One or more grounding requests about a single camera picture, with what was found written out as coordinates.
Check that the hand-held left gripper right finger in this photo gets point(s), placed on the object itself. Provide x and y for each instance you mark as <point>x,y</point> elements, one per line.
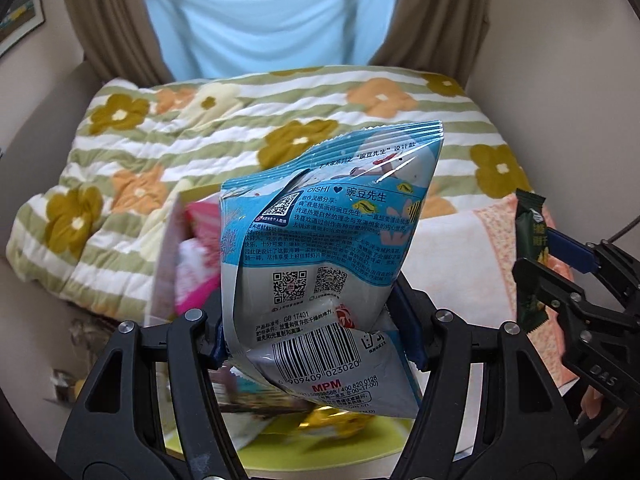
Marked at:
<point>410,335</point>

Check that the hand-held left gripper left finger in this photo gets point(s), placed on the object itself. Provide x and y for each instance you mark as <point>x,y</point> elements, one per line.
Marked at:
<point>218,350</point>

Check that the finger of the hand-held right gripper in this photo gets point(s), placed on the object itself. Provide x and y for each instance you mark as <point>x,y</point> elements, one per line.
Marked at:
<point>550,285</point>
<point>570,250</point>

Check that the dark green snack packet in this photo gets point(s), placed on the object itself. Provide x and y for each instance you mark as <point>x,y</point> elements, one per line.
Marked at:
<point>530,230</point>

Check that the pink snack packet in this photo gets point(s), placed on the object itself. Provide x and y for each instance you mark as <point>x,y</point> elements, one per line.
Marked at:
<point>200,220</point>

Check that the blue snack packet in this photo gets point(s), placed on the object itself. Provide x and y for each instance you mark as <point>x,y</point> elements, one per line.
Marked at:
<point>320,235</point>

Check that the white brown snack packet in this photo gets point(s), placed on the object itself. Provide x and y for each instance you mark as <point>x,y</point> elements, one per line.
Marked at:
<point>260,402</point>

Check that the orange patterned cloth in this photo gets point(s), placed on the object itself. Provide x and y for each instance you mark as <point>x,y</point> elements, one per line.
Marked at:
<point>500,240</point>

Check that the white towel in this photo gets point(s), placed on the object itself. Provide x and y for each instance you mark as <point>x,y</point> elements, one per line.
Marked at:
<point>465,270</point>

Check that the yellow snack packet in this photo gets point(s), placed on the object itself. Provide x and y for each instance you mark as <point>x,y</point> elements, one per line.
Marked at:
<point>335,420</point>

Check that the striped floral quilt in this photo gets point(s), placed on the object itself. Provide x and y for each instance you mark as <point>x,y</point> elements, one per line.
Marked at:
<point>150,160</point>

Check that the brown curtain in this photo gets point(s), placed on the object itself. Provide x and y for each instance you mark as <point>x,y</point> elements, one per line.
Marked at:
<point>110,20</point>
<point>440,20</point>

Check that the light blue hanging sheet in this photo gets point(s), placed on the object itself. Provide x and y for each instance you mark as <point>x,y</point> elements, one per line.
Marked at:
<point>275,20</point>

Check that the wall poster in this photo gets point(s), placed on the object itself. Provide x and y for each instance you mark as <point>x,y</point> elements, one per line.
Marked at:
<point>25,15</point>

